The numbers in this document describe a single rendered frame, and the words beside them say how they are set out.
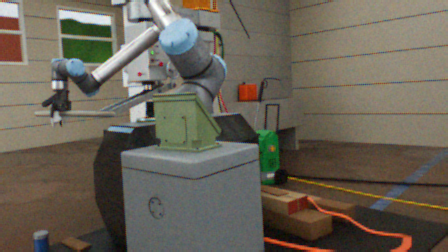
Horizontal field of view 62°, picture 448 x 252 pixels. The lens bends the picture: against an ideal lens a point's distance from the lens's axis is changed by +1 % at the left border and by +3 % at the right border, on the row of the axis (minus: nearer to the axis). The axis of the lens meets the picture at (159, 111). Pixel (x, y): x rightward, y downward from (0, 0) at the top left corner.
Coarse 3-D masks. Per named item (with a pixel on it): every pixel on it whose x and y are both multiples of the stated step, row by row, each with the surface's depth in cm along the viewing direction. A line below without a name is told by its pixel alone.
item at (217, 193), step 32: (128, 160) 140; (160, 160) 127; (192, 160) 117; (224, 160) 126; (256, 160) 141; (128, 192) 142; (160, 192) 128; (192, 192) 117; (224, 192) 126; (256, 192) 140; (128, 224) 143; (160, 224) 129; (192, 224) 118; (224, 224) 126; (256, 224) 140
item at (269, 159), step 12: (264, 132) 396; (276, 132) 394; (264, 144) 388; (276, 144) 391; (264, 156) 385; (276, 156) 391; (264, 168) 386; (276, 168) 392; (264, 180) 386; (276, 180) 388
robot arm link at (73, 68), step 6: (66, 60) 189; (72, 60) 185; (78, 60) 187; (60, 66) 189; (66, 66) 185; (72, 66) 184; (78, 66) 187; (84, 66) 189; (60, 72) 191; (66, 72) 187; (72, 72) 185; (78, 72) 187; (84, 72) 191; (72, 78) 189; (78, 78) 189
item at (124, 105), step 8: (152, 88) 280; (160, 88) 270; (168, 88) 277; (136, 96) 267; (144, 96) 257; (152, 96) 264; (120, 104) 255; (128, 104) 246; (136, 104) 252; (120, 112) 241
